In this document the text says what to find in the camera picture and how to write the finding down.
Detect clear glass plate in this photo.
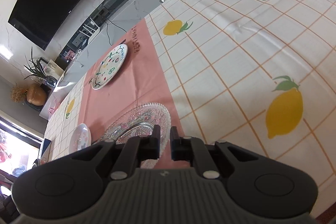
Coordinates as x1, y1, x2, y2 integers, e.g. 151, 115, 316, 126
98, 102, 171, 156

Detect small white sticker dish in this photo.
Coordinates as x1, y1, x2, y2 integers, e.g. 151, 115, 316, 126
68, 123, 92, 154

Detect white fruit pattern plate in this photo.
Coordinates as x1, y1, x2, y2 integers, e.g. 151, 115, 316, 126
91, 44, 128, 90

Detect white blue box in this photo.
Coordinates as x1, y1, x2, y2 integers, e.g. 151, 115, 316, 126
38, 138, 52, 164

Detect lemon pattern tablecloth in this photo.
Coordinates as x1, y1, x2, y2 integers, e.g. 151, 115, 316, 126
45, 0, 335, 216

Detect brown round vase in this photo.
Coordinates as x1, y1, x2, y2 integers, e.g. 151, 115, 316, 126
26, 84, 47, 106

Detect framed photo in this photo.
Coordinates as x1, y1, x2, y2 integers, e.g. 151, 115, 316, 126
43, 60, 64, 80

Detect white wifi router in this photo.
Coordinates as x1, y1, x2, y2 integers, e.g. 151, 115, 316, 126
79, 17, 101, 45

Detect potted green plant in glass vase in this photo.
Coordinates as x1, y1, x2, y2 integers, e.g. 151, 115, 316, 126
25, 48, 58, 88

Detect dried yellow flowers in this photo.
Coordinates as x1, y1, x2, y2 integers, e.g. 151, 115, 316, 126
10, 84, 28, 103

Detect white marble tv console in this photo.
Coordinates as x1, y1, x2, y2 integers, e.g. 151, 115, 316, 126
39, 0, 161, 120

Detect black power cable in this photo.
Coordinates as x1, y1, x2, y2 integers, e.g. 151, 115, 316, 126
105, 19, 127, 46

